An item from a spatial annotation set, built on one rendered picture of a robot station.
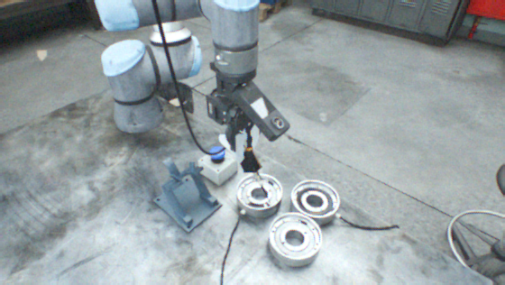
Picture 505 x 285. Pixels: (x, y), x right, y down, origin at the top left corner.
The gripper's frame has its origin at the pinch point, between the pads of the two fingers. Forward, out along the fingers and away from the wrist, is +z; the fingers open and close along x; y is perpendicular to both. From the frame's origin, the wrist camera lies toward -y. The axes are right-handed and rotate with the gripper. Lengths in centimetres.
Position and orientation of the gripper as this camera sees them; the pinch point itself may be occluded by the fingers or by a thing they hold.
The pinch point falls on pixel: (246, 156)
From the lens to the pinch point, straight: 67.4
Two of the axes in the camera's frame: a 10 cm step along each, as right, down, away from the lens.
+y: -7.4, -4.4, 5.1
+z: 0.0, 7.6, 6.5
